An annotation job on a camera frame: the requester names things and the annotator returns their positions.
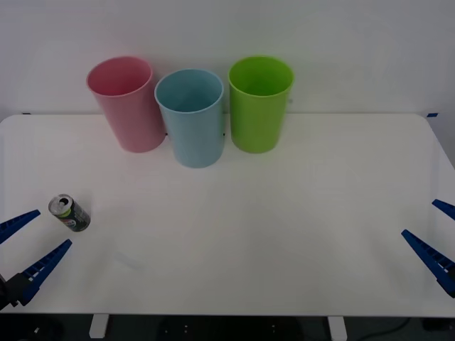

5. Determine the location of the green plastic bin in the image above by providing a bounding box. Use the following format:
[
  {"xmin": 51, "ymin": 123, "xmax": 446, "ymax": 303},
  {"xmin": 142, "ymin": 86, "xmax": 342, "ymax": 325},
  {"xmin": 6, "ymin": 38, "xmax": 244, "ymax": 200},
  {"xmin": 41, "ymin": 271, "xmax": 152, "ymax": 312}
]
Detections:
[{"xmin": 227, "ymin": 55, "xmax": 296, "ymax": 155}]

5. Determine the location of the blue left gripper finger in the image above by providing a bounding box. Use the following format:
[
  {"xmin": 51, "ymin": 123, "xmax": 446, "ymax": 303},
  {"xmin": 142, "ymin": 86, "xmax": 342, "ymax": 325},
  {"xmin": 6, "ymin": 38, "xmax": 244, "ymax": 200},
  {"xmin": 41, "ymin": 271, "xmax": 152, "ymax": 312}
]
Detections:
[
  {"xmin": 0, "ymin": 209, "xmax": 41, "ymax": 245},
  {"xmin": 9, "ymin": 239, "xmax": 73, "ymax": 307}
]

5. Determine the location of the pale blue plastic bin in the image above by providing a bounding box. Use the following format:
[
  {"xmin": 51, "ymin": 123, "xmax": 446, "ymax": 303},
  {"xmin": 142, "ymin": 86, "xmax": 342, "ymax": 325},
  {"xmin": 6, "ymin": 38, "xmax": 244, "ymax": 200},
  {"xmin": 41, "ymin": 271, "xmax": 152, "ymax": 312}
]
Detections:
[{"xmin": 154, "ymin": 68, "xmax": 225, "ymax": 169}]

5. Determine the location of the black and green drink can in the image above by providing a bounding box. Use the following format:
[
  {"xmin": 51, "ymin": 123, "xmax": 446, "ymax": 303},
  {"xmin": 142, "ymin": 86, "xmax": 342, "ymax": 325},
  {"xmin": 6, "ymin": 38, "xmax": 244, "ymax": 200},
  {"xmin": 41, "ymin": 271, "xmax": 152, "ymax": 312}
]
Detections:
[{"xmin": 48, "ymin": 193, "xmax": 92, "ymax": 234}]

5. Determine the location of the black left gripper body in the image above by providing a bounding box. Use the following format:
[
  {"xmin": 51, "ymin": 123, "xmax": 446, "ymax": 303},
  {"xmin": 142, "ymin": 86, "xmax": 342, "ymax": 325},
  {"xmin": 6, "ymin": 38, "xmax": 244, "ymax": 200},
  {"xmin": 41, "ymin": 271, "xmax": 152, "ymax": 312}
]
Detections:
[{"xmin": 0, "ymin": 272, "xmax": 18, "ymax": 310}]

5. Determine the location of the white table leg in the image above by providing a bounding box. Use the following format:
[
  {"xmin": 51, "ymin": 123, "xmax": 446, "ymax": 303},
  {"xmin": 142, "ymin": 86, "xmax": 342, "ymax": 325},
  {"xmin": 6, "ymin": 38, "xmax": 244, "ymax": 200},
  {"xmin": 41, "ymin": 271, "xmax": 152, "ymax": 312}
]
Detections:
[
  {"xmin": 326, "ymin": 315, "xmax": 348, "ymax": 341},
  {"xmin": 88, "ymin": 314, "xmax": 109, "ymax": 339}
]

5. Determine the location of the pink plastic bin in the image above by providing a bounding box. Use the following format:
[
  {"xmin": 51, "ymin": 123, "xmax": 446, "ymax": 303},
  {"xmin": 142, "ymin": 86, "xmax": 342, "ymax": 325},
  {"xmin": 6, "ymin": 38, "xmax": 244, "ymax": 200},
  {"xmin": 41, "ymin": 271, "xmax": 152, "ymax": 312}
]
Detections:
[{"xmin": 86, "ymin": 55, "xmax": 167, "ymax": 154}]

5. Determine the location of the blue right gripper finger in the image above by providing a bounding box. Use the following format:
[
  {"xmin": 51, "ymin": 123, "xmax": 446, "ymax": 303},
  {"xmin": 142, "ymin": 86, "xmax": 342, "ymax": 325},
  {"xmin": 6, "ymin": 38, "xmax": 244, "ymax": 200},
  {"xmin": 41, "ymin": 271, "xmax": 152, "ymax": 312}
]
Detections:
[
  {"xmin": 432, "ymin": 199, "xmax": 455, "ymax": 220},
  {"xmin": 401, "ymin": 229, "xmax": 455, "ymax": 298}
]

